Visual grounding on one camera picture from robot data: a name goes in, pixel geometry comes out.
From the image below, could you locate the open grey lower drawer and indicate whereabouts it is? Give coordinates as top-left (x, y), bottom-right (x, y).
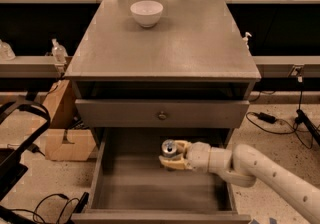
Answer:
top-left (72, 128), bottom-right (251, 224)

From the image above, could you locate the black floor cables left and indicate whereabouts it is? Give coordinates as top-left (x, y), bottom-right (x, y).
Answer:
top-left (0, 192), bottom-right (90, 224)

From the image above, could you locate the white pump bottle right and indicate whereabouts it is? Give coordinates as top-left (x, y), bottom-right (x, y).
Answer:
top-left (242, 32), bottom-right (252, 49)

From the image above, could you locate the blue silver redbull can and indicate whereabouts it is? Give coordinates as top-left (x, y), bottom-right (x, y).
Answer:
top-left (161, 139), bottom-right (177, 158)

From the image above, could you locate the grey wooden drawer cabinet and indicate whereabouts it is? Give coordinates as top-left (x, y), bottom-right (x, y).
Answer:
top-left (66, 0), bottom-right (260, 146)

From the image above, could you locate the brown cardboard box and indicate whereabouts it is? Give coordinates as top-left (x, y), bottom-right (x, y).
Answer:
top-left (43, 80), bottom-right (96, 161)

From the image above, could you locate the white ceramic bowl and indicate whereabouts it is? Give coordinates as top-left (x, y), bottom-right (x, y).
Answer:
top-left (130, 0), bottom-right (163, 28)

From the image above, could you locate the grey upper drawer with knob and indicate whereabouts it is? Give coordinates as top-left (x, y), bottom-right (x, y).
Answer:
top-left (75, 99), bottom-right (249, 128)

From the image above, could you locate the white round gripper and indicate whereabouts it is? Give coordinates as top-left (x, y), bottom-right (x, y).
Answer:
top-left (159, 140), bottom-right (211, 172)

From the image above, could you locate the clear pump bottle left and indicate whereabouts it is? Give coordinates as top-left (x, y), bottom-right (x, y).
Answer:
top-left (51, 39), bottom-right (67, 64)

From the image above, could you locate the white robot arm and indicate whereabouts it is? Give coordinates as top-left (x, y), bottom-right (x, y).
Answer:
top-left (159, 139), bottom-right (320, 224)

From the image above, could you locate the black chair frame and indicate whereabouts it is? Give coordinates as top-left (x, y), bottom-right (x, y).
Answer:
top-left (0, 99), bottom-right (51, 200)

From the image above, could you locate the black power adapter with cable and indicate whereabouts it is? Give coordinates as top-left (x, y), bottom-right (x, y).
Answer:
top-left (245, 112), bottom-right (313, 149)

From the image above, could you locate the clear bottle far left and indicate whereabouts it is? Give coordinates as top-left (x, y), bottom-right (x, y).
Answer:
top-left (0, 40), bottom-right (16, 60)

